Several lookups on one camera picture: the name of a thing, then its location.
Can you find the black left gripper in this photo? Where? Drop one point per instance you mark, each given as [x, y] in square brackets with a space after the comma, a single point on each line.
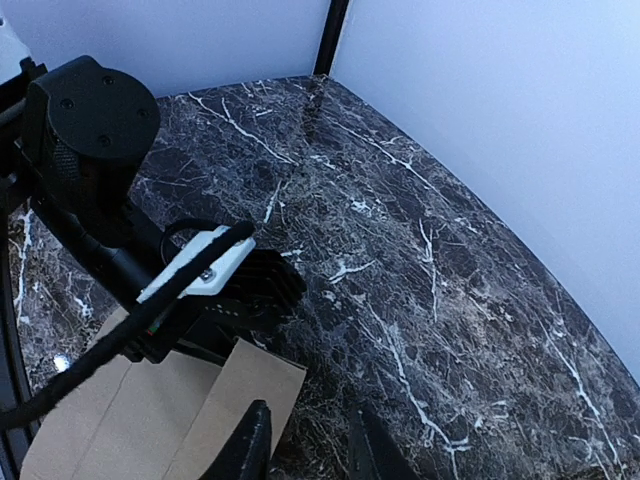
[247, 452]

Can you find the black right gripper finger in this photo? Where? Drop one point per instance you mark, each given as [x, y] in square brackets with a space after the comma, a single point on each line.
[372, 453]

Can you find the brown cardboard box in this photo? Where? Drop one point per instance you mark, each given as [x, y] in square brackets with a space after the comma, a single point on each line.
[160, 421]

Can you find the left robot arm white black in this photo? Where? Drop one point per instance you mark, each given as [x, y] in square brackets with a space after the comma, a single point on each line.
[72, 142]

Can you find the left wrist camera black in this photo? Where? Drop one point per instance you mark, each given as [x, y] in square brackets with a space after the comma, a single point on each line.
[246, 288]

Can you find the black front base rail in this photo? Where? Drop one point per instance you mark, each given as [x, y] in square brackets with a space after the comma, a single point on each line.
[14, 384]

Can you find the right black frame post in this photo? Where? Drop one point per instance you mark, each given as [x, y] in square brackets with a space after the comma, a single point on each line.
[330, 36]

